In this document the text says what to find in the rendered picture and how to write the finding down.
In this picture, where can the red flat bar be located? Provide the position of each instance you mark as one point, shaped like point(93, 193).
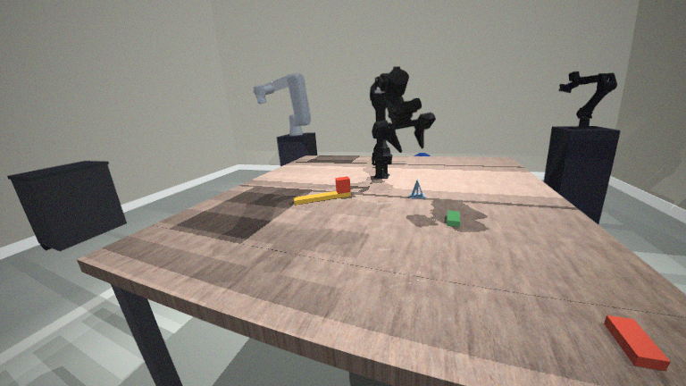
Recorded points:
point(637, 345)

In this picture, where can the green rectangular block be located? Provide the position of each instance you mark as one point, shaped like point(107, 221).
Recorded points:
point(454, 218)

